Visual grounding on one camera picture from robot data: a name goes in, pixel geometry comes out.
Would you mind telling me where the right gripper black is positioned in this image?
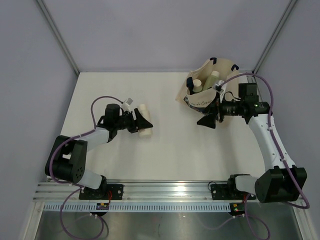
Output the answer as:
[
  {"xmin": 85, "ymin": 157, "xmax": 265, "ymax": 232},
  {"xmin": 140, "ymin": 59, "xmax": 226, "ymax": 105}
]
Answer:
[{"xmin": 197, "ymin": 91, "xmax": 245, "ymax": 129}]

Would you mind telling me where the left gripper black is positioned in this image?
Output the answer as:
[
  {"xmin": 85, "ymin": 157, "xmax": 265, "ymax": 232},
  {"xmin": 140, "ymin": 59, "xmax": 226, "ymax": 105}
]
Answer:
[{"xmin": 114, "ymin": 108, "xmax": 153, "ymax": 134}]

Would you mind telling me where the cream bottle with lettering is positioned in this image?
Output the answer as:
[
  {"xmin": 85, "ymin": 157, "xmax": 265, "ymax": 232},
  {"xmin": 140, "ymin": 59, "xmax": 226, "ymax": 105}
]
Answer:
[{"xmin": 136, "ymin": 104, "xmax": 153, "ymax": 138}]

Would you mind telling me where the pale bottle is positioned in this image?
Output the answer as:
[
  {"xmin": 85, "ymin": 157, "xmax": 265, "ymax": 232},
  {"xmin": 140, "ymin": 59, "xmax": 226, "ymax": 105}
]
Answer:
[{"xmin": 202, "ymin": 70, "xmax": 220, "ymax": 91}]

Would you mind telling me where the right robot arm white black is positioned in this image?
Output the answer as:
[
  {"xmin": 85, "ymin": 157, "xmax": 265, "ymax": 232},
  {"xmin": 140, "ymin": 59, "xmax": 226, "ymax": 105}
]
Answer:
[{"xmin": 197, "ymin": 83, "xmax": 307, "ymax": 203}]

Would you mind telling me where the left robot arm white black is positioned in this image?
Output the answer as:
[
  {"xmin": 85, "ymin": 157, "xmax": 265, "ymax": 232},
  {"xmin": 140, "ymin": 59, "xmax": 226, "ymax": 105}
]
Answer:
[{"xmin": 44, "ymin": 103, "xmax": 153, "ymax": 200}]

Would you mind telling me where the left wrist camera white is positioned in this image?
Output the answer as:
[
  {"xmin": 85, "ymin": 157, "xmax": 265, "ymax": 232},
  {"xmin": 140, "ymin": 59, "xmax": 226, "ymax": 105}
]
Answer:
[{"xmin": 121, "ymin": 97, "xmax": 133, "ymax": 112}]

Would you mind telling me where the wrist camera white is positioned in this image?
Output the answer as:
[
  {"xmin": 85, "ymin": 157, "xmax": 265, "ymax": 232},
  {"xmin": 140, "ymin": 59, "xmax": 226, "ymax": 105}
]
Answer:
[
  {"xmin": 212, "ymin": 80, "xmax": 227, "ymax": 95},
  {"xmin": 121, "ymin": 97, "xmax": 133, "ymax": 112}
]

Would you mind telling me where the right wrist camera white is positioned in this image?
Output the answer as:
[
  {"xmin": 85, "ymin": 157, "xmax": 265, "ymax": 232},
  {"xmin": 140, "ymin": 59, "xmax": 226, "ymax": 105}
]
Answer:
[{"xmin": 212, "ymin": 80, "xmax": 227, "ymax": 95}]

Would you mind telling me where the aluminium mounting rail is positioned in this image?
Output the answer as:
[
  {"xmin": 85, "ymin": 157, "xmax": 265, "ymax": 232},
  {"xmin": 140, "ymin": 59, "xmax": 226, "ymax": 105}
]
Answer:
[{"xmin": 32, "ymin": 181, "xmax": 305, "ymax": 202}]

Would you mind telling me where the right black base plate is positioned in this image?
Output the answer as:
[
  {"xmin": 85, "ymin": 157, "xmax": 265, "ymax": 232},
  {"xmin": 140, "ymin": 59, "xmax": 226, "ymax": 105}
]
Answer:
[{"xmin": 207, "ymin": 181, "xmax": 248, "ymax": 201}]

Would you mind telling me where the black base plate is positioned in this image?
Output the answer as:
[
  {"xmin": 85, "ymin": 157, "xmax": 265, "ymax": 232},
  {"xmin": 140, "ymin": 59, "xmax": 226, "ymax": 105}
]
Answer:
[
  {"xmin": 207, "ymin": 181, "xmax": 248, "ymax": 201},
  {"xmin": 78, "ymin": 183, "xmax": 124, "ymax": 201}
]

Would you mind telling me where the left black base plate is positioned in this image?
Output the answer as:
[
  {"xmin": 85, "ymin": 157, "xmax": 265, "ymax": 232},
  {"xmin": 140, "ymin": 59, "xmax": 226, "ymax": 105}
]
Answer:
[{"xmin": 78, "ymin": 183, "xmax": 124, "ymax": 201}]

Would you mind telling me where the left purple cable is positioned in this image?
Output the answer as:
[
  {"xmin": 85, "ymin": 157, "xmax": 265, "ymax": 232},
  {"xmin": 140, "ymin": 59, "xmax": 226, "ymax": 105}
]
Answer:
[{"xmin": 48, "ymin": 96, "xmax": 126, "ymax": 237}]

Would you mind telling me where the white slotted cable duct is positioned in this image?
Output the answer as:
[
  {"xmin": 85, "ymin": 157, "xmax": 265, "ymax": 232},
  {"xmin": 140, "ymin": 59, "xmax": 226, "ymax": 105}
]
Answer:
[{"xmin": 43, "ymin": 202, "xmax": 232, "ymax": 213}]

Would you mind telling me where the right aluminium frame post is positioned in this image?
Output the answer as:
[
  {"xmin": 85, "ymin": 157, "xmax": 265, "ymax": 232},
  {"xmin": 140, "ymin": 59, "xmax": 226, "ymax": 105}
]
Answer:
[{"xmin": 251, "ymin": 0, "xmax": 299, "ymax": 74}]

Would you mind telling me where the aluminium frame post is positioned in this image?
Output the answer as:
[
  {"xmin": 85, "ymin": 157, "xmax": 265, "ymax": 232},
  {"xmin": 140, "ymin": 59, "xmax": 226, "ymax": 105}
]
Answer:
[
  {"xmin": 251, "ymin": 0, "xmax": 299, "ymax": 74},
  {"xmin": 34, "ymin": 0, "xmax": 81, "ymax": 77}
]

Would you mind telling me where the left aluminium frame post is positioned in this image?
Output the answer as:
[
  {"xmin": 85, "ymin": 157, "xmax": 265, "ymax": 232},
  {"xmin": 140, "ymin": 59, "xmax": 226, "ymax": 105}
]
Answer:
[{"xmin": 34, "ymin": 0, "xmax": 81, "ymax": 77}]

